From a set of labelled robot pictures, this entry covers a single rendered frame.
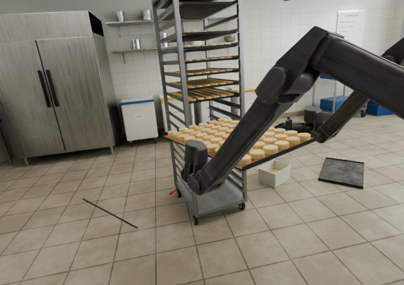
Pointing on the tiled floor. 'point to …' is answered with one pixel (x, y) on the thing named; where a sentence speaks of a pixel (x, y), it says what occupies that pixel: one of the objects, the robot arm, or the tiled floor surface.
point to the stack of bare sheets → (342, 172)
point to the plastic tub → (274, 173)
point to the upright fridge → (56, 84)
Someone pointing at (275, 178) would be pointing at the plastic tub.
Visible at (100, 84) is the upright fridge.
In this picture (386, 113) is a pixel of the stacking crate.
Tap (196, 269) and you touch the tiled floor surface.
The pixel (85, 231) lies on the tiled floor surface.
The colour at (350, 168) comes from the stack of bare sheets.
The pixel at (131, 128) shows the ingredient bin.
